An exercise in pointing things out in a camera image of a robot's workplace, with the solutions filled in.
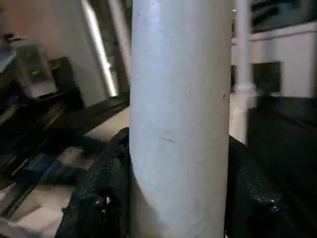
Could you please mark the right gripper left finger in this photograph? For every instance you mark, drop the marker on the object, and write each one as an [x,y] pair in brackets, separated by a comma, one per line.
[101,198]

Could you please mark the grey box with green light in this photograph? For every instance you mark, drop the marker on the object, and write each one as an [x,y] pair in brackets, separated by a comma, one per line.
[32,69]

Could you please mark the white glass-door cabinet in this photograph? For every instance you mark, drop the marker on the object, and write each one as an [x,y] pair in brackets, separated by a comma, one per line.
[290,49]

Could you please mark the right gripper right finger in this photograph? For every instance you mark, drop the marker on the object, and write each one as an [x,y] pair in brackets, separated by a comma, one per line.
[257,203]

